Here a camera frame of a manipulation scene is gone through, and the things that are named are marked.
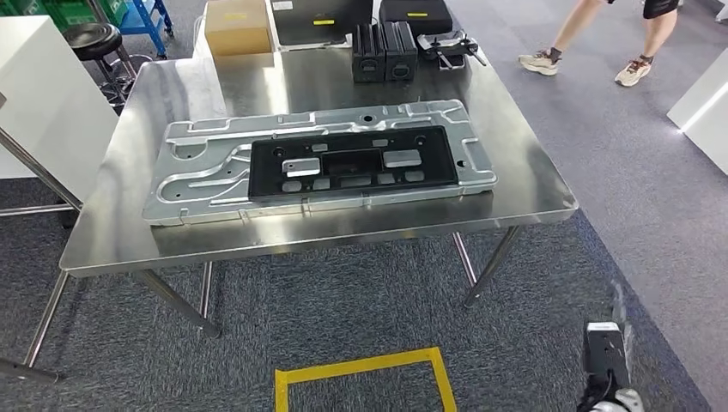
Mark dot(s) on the black plastic plate frame part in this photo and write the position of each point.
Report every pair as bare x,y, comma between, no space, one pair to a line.
264,176

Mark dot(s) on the stainless steel workbench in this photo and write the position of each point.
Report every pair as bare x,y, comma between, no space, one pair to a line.
170,85

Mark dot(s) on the blue metal shelf rack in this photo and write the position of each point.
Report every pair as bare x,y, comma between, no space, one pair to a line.
145,17

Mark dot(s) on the black ribbed box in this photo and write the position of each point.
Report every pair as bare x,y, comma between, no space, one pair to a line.
401,51
368,54

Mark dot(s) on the stamped grey metal panel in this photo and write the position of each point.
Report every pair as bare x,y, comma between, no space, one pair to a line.
188,187

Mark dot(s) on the flat black case yellow label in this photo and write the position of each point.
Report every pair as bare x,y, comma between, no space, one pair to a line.
318,31

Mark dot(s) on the metal clamp tool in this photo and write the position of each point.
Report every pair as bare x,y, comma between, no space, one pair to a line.
449,45

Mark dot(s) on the rounded black case yellow label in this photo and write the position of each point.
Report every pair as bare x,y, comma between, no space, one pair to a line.
415,23

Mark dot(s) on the brown cardboard box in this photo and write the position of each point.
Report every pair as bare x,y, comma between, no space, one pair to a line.
239,28

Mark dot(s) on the person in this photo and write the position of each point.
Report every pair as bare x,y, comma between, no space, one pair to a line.
537,62

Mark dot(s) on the black round stool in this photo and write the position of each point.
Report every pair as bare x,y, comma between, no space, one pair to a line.
91,40

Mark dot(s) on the white cabinet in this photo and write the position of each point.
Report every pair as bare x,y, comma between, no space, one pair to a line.
45,85
708,113

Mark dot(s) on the green plastic crates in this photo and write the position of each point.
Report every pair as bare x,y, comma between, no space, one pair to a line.
57,11

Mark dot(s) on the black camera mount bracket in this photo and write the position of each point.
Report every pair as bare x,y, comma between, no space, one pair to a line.
591,395

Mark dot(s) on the steel tube frame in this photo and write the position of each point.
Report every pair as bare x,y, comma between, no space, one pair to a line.
40,170

